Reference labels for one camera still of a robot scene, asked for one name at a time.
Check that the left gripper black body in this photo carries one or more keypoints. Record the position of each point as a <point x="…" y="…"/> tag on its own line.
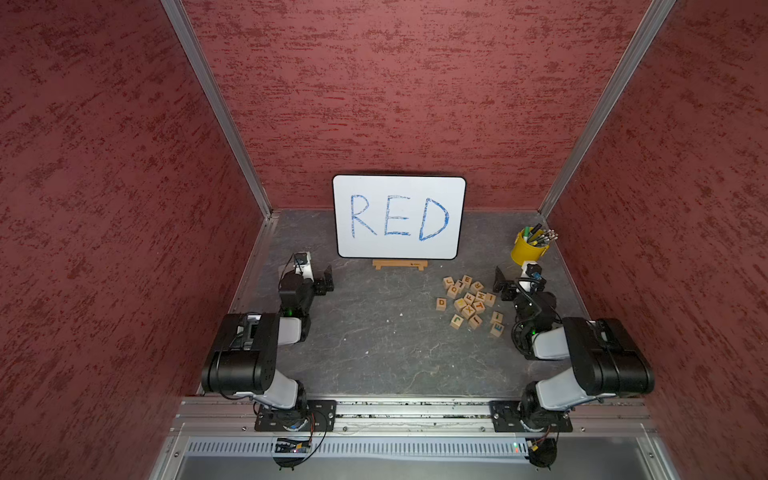
<point x="310" y="294"/>

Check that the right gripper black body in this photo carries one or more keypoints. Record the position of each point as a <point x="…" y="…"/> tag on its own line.
<point x="520" y="302"/>

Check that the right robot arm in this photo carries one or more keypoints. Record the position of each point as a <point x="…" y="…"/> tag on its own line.
<point x="605" y="362"/>

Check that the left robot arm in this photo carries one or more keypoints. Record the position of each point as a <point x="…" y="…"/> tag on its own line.
<point x="242" y="361"/>

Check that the wooden block letter X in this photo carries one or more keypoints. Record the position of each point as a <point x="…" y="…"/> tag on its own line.
<point x="468" y="312"/>

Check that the wooden block blue E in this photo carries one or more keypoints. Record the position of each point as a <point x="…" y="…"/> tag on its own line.
<point x="497" y="329"/>

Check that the yellow pencil cup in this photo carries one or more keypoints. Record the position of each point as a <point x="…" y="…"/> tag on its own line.
<point x="523" y="252"/>

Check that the wooden block purple i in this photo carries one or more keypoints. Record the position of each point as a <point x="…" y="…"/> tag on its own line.
<point x="475" y="322"/>

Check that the pencils and markers bundle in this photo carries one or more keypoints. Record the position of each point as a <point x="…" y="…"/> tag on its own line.
<point x="538" y="236"/>

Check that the wooden block green J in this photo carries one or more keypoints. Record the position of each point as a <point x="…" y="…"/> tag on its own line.
<point x="456" y="321"/>

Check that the wooden board stand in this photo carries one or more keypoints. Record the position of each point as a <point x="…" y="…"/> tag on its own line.
<point x="421" y="265"/>

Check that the white dry-erase board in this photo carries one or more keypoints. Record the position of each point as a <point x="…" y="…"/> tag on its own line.
<point x="398" y="217"/>

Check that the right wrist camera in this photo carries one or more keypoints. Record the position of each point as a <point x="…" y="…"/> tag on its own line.
<point x="532" y="279"/>

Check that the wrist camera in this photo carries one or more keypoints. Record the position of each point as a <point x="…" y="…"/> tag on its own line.
<point x="532" y="279"/>
<point x="302" y="264"/>

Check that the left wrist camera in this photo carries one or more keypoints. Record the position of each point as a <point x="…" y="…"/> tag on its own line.
<point x="302" y="264"/>

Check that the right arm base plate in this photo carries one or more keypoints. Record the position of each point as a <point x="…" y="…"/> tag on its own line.
<point x="509" y="416"/>

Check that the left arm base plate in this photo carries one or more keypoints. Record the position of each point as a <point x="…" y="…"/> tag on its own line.
<point x="313" y="416"/>

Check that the aluminium front rail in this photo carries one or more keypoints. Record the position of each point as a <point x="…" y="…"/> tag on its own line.
<point x="455" y="416"/>

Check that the perforated cable duct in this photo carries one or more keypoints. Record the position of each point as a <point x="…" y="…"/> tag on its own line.
<point x="504" y="450"/>

